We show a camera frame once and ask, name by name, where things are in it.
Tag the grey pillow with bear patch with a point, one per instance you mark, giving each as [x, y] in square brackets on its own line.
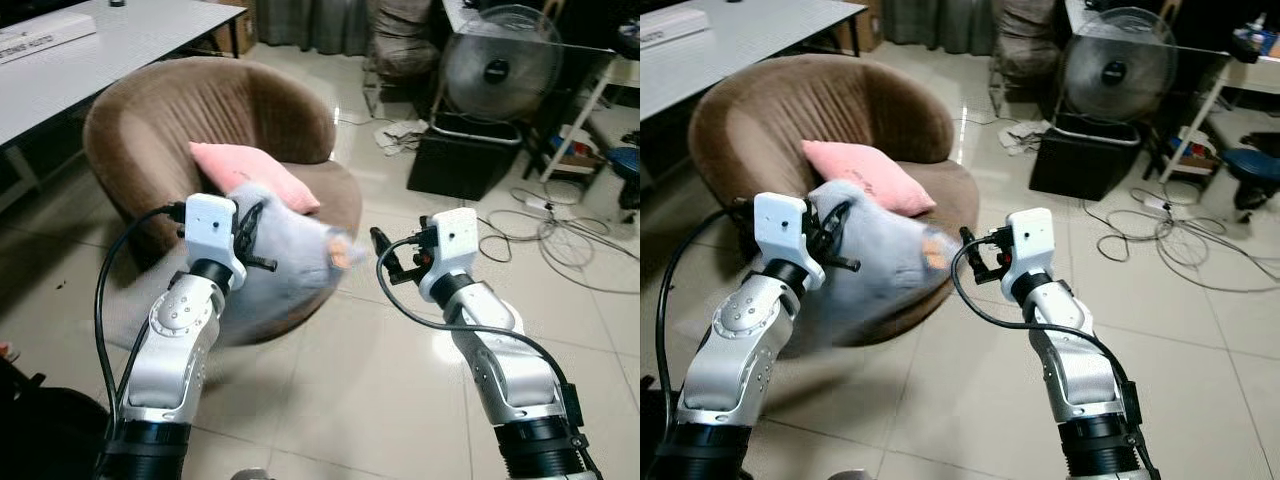
[300, 262]
[890, 262]

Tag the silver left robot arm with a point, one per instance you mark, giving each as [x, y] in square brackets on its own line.
[175, 350]
[740, 350]

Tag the pink pillow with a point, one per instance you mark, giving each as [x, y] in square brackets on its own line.
[260, 170]
[870, 176]

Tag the brown round sofa chair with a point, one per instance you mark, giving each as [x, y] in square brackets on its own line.
[800, 110]
[200, 110]

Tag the round black floor fan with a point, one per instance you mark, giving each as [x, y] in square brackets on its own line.
[500, 70]
[1120, 70]

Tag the black box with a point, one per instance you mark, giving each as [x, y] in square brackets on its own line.
[1080, 165]
[460, 165]

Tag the white crumpled paper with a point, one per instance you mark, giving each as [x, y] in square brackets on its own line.
[1022, 137]
[402, 137]

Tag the white power strip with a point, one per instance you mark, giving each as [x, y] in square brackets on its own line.
[1158, 204]
[538, 204]

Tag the brown plaid bag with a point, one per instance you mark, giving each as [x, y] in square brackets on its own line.
[1028, 45]
[402, 45]

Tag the blue round stool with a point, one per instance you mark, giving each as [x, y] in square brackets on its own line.
[1255, 165]
[626, 165]

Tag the white table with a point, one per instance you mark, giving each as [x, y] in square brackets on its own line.
[760, 40]
[120, 55]

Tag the brown cardboard box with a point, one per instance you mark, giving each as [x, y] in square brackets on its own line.
[235, 28]
[856, 26]

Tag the grey curtain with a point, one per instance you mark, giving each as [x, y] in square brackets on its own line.
[315, 25]
[940, 25]

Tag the white flat box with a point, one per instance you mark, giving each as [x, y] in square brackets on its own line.
[672, 28]
[45, 38]

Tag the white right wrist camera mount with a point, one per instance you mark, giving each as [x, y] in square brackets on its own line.
[455, 240]
[1030, 240]

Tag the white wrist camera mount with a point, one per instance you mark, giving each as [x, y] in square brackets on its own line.
[210, 225]
[780, 225]
[455, 240]
[1030, 240]

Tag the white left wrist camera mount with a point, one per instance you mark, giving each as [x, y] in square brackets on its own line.
[210, 225]
[780, 225]

